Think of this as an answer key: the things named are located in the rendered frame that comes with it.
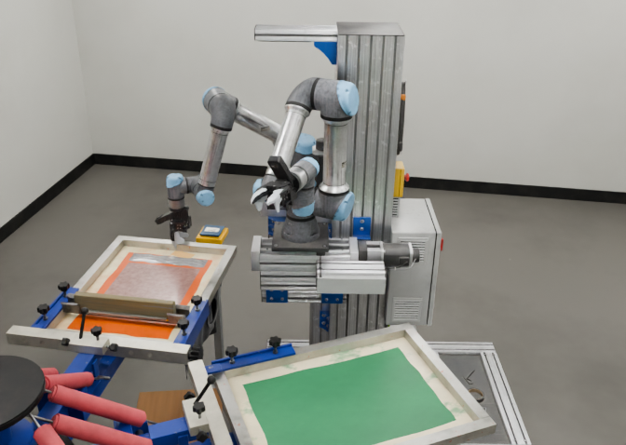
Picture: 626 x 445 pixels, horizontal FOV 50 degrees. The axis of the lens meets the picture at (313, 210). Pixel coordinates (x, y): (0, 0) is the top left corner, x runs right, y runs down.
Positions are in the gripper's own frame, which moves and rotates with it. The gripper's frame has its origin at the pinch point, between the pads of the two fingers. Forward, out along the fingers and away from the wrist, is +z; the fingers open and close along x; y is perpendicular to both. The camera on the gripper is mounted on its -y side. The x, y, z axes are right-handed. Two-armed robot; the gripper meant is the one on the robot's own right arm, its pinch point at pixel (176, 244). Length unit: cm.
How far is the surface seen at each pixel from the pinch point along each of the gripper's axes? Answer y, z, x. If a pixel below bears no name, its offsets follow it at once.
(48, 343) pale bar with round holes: -18, -3, -85
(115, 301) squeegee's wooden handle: -3, -7, -60
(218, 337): 12, 66, 17
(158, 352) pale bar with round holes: 24, -5, -85
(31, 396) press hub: 13, -34, -142
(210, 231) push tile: 11.8, 1.1, 17.3
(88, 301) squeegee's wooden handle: -14, -6, -60
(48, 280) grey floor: -136, 97, 101
